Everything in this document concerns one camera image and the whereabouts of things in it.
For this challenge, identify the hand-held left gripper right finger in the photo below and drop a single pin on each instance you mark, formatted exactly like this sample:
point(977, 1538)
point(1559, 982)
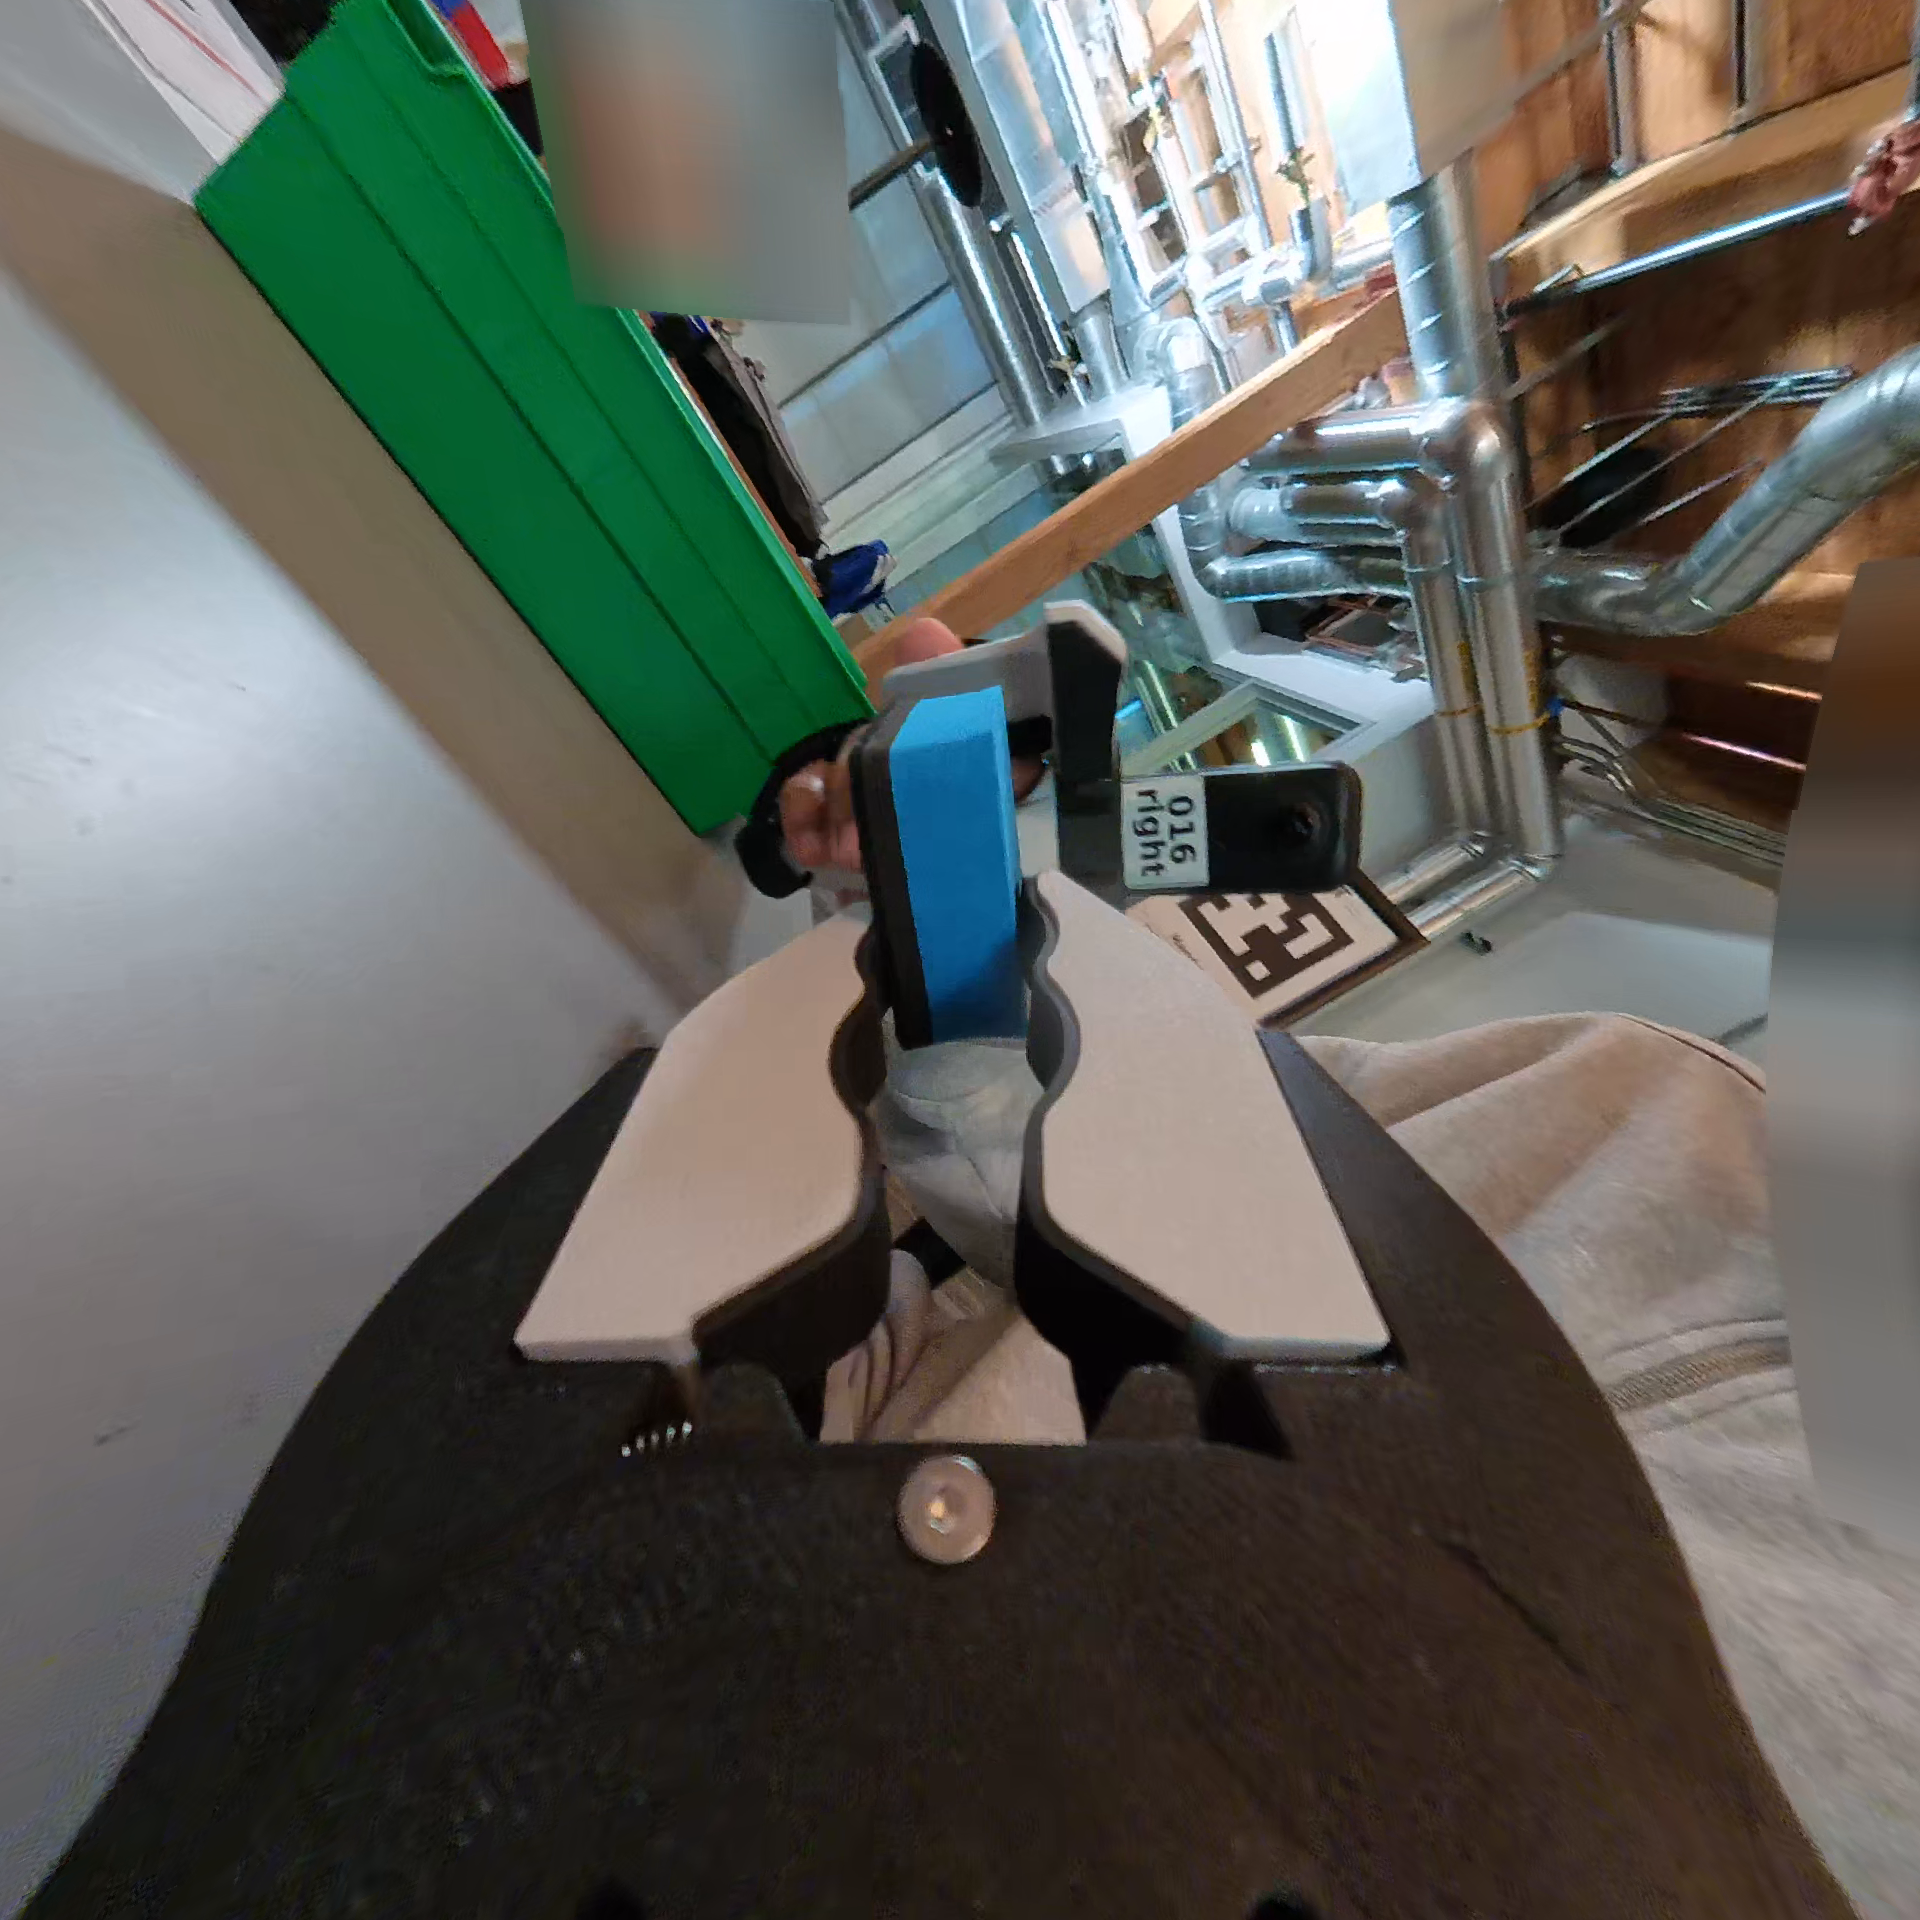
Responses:
point(1200, 1171)

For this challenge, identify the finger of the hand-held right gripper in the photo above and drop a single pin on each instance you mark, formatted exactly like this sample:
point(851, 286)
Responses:
point(960, 679)

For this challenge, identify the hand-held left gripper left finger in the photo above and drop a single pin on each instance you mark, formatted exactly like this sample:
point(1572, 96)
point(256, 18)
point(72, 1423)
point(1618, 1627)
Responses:
point(720, 1171)

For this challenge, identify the blue and black eraser block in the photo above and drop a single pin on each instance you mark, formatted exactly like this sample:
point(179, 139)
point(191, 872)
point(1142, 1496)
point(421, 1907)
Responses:
point(960, 870)

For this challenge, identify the green plastic bin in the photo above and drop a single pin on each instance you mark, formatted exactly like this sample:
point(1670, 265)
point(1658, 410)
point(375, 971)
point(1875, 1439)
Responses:
point(495, 405)

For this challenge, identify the person's right hand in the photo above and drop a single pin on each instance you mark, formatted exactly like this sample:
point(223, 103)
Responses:
point(823, 819)

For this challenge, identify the framed marker sign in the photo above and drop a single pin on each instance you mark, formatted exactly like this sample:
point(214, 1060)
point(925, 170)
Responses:
point(1274, 938)

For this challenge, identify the wooden beam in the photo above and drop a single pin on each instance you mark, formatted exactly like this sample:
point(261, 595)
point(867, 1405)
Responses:
point(1170, 451)

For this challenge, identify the silver ventilation ducts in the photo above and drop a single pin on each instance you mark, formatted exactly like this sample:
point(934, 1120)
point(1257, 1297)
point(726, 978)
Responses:
point(1484, 600)

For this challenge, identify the black bag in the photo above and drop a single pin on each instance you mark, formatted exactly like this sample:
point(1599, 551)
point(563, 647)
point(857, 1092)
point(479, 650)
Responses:
point(750, 435)

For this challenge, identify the black floor lamp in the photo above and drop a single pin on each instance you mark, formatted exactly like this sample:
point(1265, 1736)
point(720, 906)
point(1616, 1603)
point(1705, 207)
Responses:
point(945, 128)

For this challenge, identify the person's clothed body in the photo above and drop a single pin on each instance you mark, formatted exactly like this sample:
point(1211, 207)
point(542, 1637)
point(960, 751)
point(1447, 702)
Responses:
point(1651, 1574)

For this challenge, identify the printed paper sheet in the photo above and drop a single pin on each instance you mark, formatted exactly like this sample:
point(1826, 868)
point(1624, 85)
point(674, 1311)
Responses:
point(120, 75)

